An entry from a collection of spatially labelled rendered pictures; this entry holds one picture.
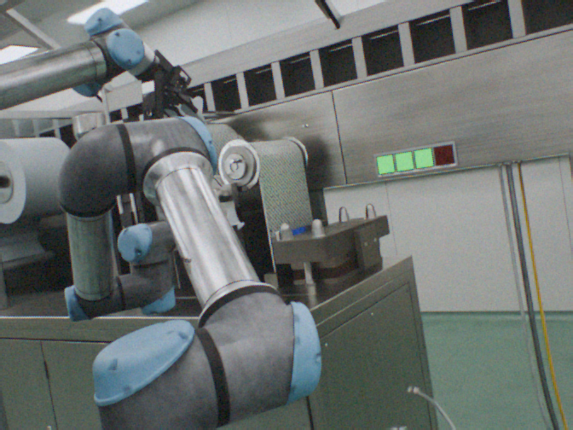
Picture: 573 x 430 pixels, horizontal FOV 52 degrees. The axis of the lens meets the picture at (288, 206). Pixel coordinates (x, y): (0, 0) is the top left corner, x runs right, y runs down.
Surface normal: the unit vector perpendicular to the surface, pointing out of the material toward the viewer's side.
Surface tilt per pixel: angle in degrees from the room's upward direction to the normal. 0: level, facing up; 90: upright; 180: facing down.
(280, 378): 100
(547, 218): 90
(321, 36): 90
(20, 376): 90
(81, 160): 80
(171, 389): 86
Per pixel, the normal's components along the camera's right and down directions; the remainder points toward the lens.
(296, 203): 0.82, -0.11
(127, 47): 0.66, -0.07
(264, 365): 0.36, -0.22
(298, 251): -0.54, 0.14
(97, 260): 0.47, 0.71
